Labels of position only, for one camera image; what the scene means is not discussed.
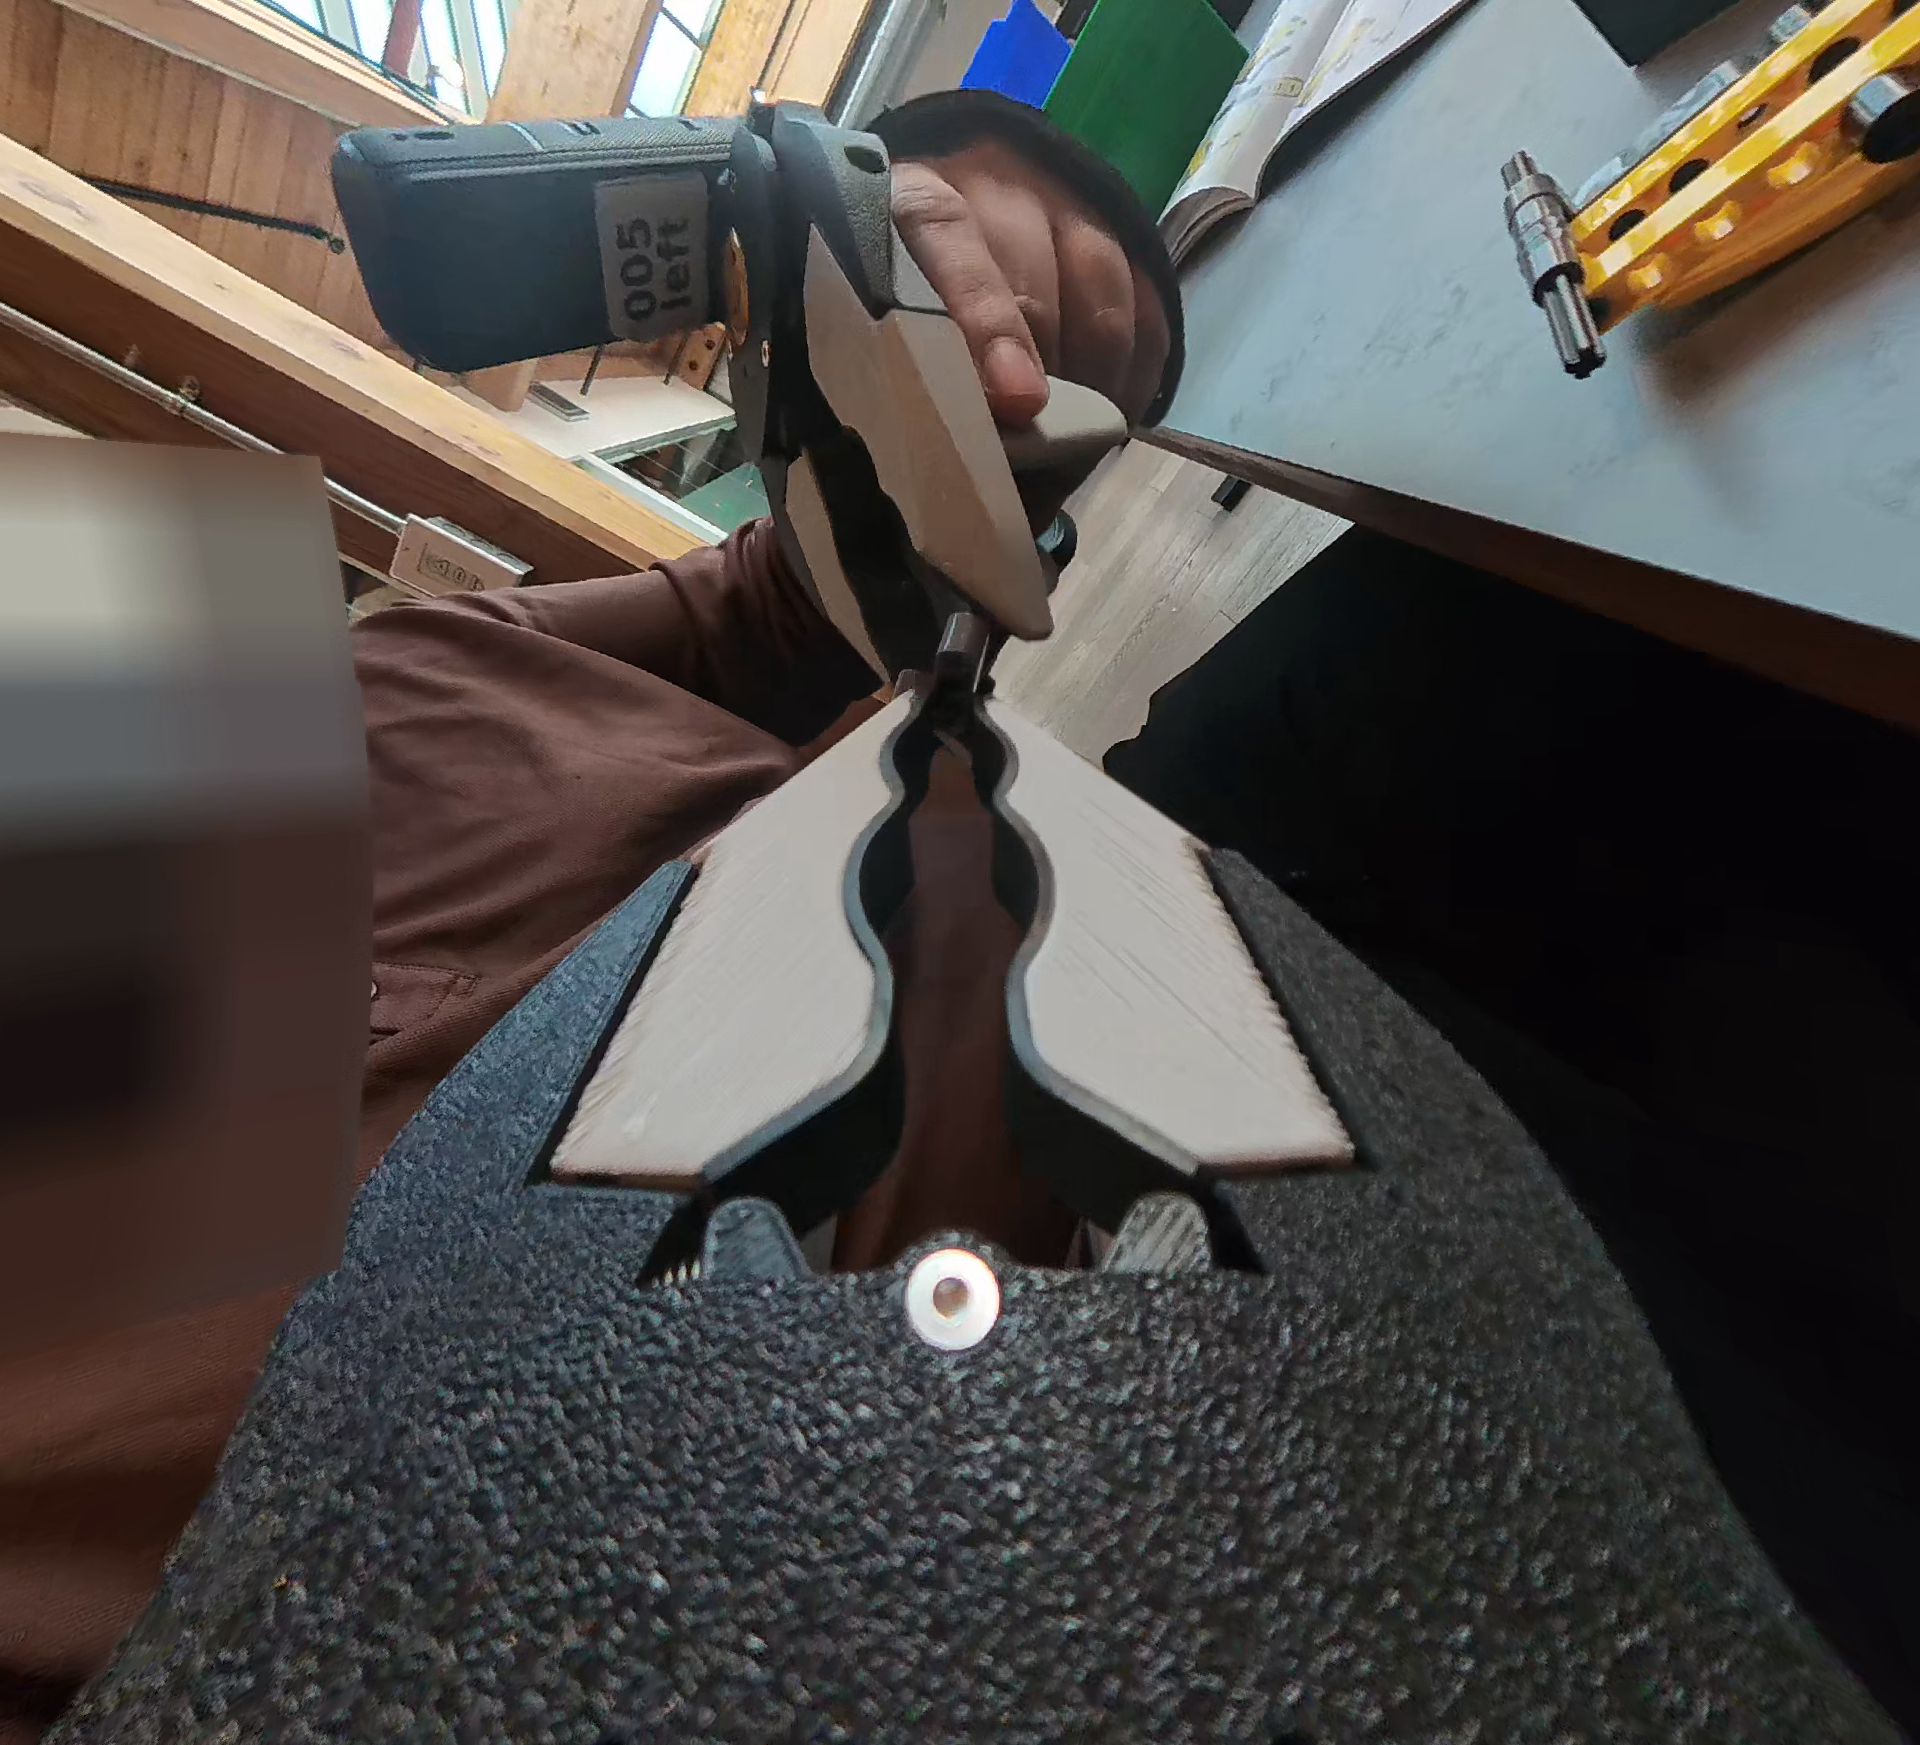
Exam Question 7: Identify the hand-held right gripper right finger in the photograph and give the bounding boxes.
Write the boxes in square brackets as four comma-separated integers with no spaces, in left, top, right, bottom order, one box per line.
[984,696,1356,1192]

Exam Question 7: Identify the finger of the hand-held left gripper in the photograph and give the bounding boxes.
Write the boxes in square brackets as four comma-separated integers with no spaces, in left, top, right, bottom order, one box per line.
[798,225,1064,650]
[774,465,944,688]

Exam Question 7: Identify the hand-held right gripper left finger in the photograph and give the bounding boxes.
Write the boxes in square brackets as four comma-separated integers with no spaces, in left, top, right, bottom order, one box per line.
[550,696,938,1207]

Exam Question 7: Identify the yellow brick panel piece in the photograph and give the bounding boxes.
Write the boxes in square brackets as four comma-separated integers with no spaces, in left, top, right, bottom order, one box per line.
[1559,0,1920,321]

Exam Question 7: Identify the person's left forearm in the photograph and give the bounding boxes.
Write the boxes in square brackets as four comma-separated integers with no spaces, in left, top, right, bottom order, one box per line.
[362,523,878,764]

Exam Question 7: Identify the person's left hand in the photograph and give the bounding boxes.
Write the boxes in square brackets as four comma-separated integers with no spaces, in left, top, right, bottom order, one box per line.
[888,144,1172,448]

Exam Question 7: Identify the blue plastic bin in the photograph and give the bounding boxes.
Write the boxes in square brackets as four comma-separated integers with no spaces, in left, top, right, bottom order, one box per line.
[961,0,1076,112]

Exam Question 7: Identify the green plastic bin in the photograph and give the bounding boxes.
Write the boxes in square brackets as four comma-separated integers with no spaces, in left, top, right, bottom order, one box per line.
[1041,0,1246,218]

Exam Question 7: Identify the person's black trousers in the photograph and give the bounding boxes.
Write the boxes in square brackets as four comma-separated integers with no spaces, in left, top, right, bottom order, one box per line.
[1105,530,1920,1687]

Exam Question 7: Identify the building instruction booklet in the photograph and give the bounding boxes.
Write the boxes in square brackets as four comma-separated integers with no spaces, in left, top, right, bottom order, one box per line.
[1156,0,1593,271]

